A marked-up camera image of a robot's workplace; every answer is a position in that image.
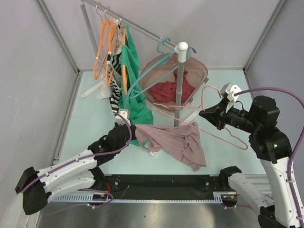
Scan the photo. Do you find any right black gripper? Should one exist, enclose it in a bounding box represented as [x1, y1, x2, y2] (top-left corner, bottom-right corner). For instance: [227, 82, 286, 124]
[199, 96, 259, 133]

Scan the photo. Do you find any pink hanger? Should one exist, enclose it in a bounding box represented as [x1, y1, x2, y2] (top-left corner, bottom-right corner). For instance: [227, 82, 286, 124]
[152, 85, 248, 150]

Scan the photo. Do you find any mauve pink tank top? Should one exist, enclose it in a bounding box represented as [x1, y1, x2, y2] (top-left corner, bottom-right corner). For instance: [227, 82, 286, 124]
[135, 122, 207, 172]

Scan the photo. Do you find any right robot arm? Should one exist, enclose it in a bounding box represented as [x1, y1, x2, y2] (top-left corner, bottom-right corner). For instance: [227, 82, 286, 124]
[199, 96, 304, 228]

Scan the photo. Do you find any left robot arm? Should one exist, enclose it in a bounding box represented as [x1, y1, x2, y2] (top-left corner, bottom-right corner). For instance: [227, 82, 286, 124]
[15, 124, 136, 215]

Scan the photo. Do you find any green tank top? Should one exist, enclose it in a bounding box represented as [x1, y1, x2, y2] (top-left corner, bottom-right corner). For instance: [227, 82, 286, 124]
[118, 23, 154, 147]

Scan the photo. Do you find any teal hanger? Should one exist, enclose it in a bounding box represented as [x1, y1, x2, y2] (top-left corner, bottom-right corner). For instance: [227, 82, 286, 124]
[126, 37, 197, 99]

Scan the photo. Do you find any black white striped top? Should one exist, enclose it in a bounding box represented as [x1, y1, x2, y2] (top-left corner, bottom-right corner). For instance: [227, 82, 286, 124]
[107, 19, 122, 111]

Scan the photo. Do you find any orange hanger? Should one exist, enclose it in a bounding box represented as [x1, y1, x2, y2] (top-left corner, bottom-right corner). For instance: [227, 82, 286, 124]
[105, 17, 118, 86]
[93, 2, 111, 80]
[118, 18, 128, 95]

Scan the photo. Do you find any red garment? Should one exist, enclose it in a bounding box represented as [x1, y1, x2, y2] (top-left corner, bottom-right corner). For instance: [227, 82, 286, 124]
[148, 69, 195, 102]

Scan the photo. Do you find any brown plastic basket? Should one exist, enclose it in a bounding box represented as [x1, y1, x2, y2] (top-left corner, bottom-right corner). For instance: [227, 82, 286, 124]
[139, 54, 208, 113]

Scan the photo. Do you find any white garment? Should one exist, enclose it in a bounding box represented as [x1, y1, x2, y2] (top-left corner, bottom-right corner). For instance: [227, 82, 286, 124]
[97, 18, 116, 99]

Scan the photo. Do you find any grey clothes rack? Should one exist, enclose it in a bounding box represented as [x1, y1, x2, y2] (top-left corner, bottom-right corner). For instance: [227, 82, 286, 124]
[79, 0, 192, 127]

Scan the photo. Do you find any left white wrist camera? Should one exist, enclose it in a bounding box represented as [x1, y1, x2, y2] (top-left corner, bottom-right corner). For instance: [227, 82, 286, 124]
[112, 109, 131, 126]

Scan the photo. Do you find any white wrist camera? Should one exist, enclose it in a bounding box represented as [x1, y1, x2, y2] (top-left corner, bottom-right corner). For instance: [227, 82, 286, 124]
[220, 83, 242, 113]
[112, 109, 131, 126]

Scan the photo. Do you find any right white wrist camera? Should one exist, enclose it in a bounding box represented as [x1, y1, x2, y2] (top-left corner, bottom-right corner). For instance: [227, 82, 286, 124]
[220, 83, 242, 113]

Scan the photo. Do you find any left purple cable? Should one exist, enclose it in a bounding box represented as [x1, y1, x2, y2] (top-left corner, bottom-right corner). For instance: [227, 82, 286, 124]
[20, 113, 133, 214]

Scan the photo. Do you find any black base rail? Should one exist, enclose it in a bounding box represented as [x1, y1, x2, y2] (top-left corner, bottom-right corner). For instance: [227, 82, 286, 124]
[90, 174, 234, 200]

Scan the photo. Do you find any white cable duct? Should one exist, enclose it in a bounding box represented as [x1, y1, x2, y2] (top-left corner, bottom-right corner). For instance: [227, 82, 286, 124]
[51, 192, 238, 204]

